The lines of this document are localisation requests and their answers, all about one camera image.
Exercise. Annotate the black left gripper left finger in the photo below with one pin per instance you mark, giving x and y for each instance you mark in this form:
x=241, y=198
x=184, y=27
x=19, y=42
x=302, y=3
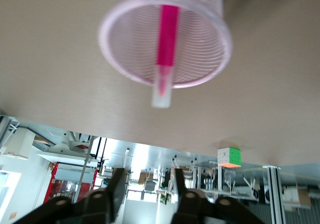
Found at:
x=87, y=209

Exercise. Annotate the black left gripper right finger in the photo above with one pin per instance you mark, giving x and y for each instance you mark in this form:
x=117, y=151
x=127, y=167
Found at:
x=197, y=209

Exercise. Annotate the pink marker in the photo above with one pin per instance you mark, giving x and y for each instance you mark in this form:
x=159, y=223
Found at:
x=167, y=33

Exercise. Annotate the red cabinet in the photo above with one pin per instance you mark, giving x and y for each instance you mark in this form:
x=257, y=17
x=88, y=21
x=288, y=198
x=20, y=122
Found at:
x=62, y=186

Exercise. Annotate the multicolour puzzle cube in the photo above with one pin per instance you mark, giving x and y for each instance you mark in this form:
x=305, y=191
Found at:
x=233, y=156

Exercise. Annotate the pink mesh cup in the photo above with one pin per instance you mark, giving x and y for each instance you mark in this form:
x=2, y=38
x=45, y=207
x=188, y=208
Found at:
x=202, y=46

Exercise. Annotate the aluminium profile post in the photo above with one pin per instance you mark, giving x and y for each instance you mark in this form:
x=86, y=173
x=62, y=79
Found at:
x=275, y=196

